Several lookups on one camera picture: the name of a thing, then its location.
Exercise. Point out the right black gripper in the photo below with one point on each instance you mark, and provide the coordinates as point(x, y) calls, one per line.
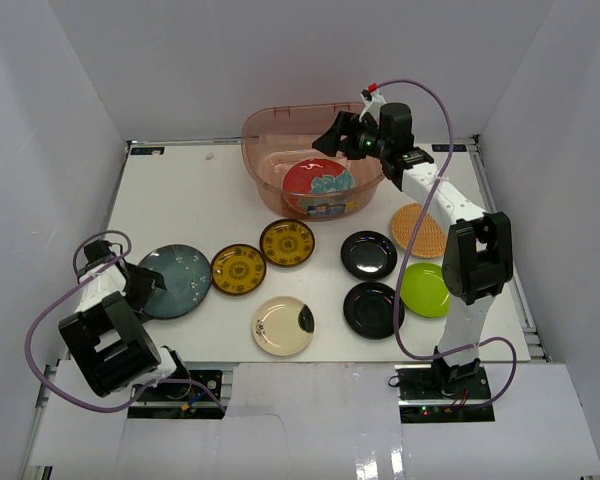
point(347, 125)

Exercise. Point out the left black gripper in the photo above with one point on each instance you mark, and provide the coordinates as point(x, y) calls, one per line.
point(136, 288)

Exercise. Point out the dark blue floral plate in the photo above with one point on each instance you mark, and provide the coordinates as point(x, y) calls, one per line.
point(187, 276)

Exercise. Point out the red and teal plate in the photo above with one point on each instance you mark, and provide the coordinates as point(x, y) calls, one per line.
point(310, 182)

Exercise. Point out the yellow patterned plate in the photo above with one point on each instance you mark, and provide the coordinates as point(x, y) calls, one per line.
point(287, 243)
point(238, 269)

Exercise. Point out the black glossy plate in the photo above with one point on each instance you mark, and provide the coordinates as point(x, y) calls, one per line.
point(368, 309)
point(368, 255)

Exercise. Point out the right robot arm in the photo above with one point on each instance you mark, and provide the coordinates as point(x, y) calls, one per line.
point(478, 259)

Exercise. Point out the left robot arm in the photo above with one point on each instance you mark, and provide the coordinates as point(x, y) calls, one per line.
point(106, 335)

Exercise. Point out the pink translucent plastic bin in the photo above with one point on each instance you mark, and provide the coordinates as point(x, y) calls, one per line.
point(275, 139)

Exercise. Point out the black label sticker right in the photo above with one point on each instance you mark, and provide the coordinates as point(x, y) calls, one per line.
point(448, 147)

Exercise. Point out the black label sticker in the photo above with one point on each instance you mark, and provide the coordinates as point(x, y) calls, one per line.
point(146, 151)
point(448, 147)

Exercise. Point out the woven bamboo round tray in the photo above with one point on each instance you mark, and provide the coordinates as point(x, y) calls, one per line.
point(430, 241)

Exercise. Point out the black label sticker left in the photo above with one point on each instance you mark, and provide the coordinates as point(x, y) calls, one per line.
point(146, 151)

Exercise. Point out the cream plate with black spot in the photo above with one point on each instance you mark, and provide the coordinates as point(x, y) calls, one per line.
point(283, 326)

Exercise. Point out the lime green plate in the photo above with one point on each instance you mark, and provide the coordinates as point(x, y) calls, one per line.
point(424, 292)

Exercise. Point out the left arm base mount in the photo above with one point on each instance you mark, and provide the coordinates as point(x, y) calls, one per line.
point(182, 401)

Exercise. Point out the right aluminium frame rail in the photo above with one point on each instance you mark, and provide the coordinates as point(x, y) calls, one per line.
point(504, 239)

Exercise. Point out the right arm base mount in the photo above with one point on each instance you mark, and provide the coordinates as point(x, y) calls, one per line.
point(423, 398)

